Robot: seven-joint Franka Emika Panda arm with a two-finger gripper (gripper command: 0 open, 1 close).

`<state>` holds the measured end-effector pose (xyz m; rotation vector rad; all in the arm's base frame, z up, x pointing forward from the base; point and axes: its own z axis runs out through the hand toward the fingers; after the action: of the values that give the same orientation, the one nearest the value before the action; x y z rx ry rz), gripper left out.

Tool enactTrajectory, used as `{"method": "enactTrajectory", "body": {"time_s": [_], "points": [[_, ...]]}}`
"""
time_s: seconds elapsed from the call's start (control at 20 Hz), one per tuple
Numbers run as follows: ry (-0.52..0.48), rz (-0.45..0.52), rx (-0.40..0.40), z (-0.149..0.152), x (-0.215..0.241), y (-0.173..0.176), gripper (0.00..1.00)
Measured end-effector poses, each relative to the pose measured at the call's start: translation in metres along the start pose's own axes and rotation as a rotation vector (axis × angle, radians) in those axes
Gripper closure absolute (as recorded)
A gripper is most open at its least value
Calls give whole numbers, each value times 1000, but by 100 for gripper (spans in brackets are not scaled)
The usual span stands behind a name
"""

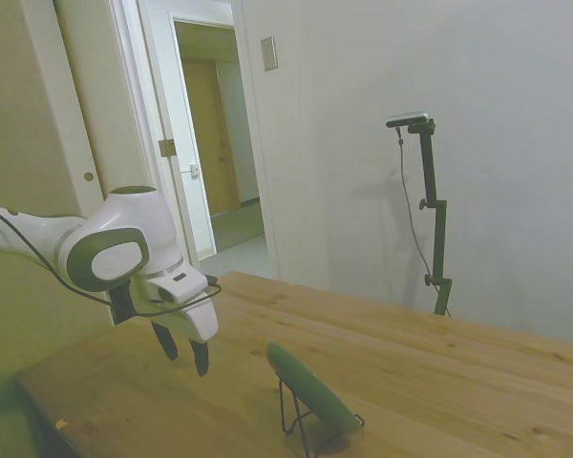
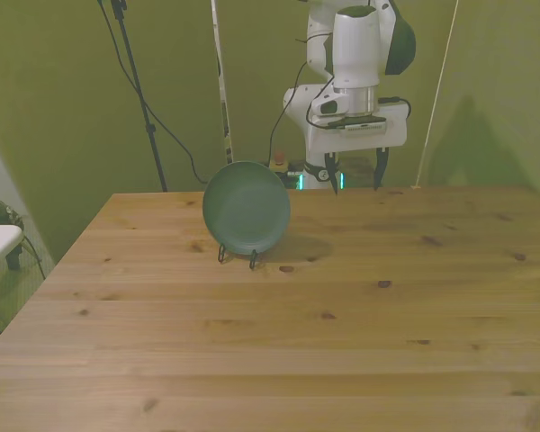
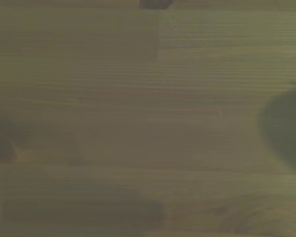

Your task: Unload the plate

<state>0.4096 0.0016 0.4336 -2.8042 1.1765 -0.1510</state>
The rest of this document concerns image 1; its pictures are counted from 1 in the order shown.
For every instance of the teal round plate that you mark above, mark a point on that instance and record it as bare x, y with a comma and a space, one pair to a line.
310, 384

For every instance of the round closet door pull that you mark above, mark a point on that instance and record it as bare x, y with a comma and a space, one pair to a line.
89, 175

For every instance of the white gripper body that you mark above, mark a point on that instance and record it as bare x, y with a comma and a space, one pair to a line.
191, 310

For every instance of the white open door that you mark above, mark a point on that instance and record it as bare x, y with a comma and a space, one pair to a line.
181, 143

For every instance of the grey exterior camera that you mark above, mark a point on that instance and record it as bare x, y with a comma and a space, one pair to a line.
408, 118

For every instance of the metal door latch plate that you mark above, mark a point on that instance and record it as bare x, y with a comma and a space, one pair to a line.
194, 170

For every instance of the black camera stand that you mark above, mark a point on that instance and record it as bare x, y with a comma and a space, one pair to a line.
432, 191

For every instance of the camera on black stand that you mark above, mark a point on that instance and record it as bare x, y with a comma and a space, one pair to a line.
410, 214

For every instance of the white closet door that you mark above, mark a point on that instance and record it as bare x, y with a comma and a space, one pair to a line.
76, 95

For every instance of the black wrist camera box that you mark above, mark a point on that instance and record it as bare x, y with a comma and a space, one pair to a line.
122, 305

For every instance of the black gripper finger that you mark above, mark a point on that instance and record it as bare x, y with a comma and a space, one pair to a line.
167, 344
201, 359

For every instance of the brown wooden hallway door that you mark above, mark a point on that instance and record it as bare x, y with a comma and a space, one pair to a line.
210, 138

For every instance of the wall switch plate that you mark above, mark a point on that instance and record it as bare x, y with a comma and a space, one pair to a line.
269, 54

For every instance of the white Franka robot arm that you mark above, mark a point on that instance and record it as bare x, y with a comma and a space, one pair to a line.
119, 214

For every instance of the brass door hinge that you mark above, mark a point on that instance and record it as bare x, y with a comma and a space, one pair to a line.
167, 148

